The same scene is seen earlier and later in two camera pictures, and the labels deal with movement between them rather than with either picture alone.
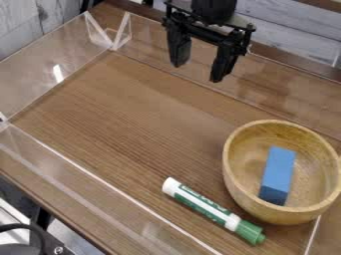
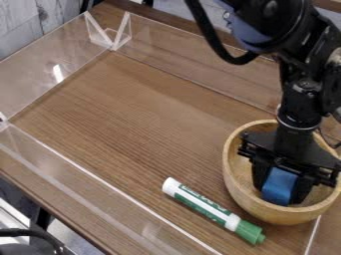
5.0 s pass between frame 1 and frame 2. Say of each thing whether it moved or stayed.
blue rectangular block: stayed
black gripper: moved
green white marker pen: stayed
